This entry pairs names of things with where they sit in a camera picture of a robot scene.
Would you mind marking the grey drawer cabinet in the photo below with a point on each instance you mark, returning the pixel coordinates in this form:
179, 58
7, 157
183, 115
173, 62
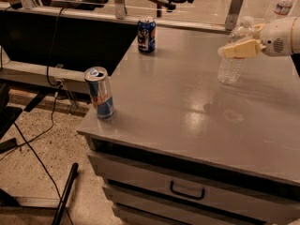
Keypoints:
174, 121

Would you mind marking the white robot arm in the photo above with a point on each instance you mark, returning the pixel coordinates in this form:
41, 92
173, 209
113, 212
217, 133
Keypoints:
257, 35

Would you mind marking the silver blue redbull can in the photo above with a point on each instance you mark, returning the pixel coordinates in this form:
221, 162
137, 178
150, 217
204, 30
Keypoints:
98, 84

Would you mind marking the clear plastic water bottle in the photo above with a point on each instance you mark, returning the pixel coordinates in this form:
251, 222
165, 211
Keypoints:
231, 67

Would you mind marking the metal glass-panel frame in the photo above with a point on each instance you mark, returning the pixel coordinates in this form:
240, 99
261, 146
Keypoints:
212, 15

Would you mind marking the black drawer handle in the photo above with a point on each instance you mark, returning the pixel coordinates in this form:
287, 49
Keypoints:
187, 192

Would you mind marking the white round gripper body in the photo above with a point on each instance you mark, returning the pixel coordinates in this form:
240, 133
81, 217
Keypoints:
276, 38

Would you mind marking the blue pepsi can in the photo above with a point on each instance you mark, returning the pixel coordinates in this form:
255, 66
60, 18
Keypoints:
146, 31

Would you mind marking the black pole on floor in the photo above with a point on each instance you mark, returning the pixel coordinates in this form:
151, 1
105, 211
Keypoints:
62, 206

